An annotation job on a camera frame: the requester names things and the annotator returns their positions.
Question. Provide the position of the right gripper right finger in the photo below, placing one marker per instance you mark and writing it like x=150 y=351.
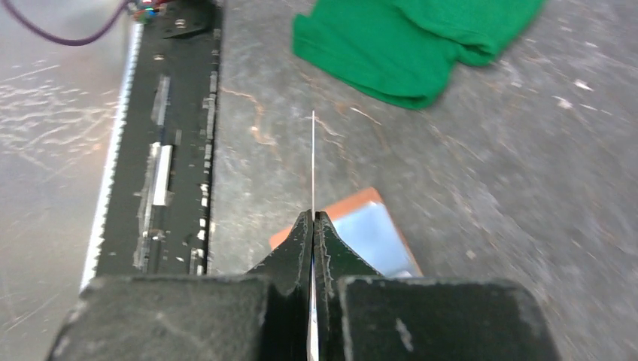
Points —
x=363 y=315

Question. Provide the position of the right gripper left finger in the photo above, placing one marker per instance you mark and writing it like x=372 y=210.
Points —
x=260 y=315

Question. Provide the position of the yellow card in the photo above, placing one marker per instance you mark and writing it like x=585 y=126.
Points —
x=313 y=344

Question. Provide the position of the tan leather card holder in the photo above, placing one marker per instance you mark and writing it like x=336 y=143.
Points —
x=364 y=224

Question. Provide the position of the green cloth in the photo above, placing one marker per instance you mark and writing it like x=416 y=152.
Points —
x=403 y=52

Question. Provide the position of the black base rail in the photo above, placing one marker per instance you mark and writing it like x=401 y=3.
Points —
x=158 y=219

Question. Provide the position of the slotted cable duct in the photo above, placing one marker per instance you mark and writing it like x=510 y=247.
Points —
x=96 y=236

